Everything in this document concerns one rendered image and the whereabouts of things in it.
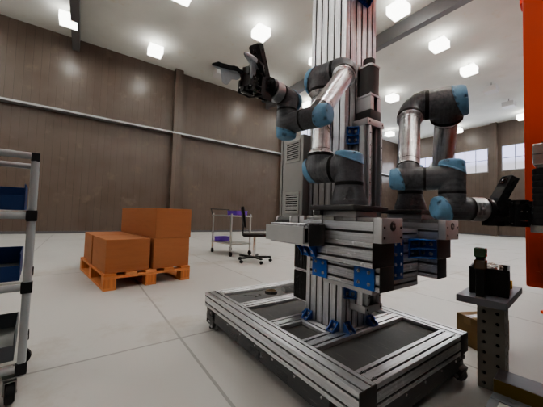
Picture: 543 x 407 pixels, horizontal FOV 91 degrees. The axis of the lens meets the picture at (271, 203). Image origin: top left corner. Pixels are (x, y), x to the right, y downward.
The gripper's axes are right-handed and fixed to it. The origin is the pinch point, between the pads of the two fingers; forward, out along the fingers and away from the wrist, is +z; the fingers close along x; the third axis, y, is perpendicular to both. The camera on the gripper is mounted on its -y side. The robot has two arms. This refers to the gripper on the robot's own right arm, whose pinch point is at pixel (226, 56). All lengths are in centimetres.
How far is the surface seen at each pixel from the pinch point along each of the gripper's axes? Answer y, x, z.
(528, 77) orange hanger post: -22, -68, -99
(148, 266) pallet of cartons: 135, 210, -87
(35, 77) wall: -217, 1081, -90
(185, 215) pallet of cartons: 79, 212, -125
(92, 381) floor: 133, 61, 6
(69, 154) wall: 7, 1025, -183
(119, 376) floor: 133, 56, -4
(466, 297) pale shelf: 72, -60, -95
